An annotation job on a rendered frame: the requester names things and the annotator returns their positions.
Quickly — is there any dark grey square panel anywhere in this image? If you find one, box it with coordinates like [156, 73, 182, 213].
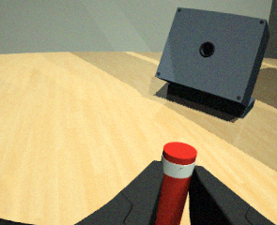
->
[156, 7, 269, 119]

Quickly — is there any red peg with white band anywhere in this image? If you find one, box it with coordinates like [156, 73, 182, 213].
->
[154, 142, 198, 225]

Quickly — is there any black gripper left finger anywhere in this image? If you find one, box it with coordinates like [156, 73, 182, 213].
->
[75, 160, 163, 225]

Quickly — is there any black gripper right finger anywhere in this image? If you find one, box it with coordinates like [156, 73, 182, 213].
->
[188, 165, 274, 225]

